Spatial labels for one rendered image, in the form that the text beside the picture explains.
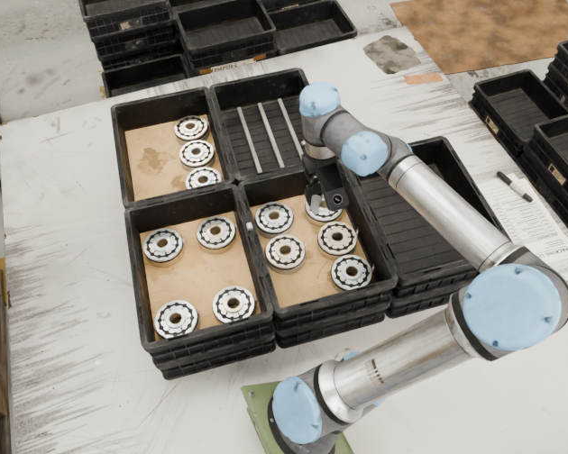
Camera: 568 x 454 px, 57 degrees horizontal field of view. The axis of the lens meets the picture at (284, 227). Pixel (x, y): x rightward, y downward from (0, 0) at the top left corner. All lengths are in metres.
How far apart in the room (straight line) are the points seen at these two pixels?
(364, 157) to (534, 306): 0.37
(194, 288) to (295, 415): 0.50
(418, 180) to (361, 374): 0.37
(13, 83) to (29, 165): 1.61
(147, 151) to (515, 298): 1.19
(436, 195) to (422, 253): 0.44
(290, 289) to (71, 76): 2.40
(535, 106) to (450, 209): 1.83
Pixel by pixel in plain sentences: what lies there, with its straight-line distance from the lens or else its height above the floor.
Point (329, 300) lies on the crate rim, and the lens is 1.20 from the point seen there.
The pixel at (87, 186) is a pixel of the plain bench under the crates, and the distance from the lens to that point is 1.81.
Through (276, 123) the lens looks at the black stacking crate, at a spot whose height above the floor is 0.83.
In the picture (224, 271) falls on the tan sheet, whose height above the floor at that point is 0.83.
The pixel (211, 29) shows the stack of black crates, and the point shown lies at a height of 0.49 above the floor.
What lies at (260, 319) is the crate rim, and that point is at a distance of 1.19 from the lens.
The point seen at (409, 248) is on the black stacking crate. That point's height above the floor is 0.83.
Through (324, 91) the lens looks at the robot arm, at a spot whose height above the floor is 1.35.
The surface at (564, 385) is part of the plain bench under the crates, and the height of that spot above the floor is 0.70.
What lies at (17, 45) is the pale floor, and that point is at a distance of 3.81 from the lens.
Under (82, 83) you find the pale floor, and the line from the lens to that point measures 3.35.
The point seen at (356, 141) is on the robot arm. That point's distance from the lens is 0.94.
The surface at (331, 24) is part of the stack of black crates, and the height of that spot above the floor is 0.38.
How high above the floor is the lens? 2.01
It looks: 56 degrees down
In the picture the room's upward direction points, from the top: 2 degrees counter-clockwise
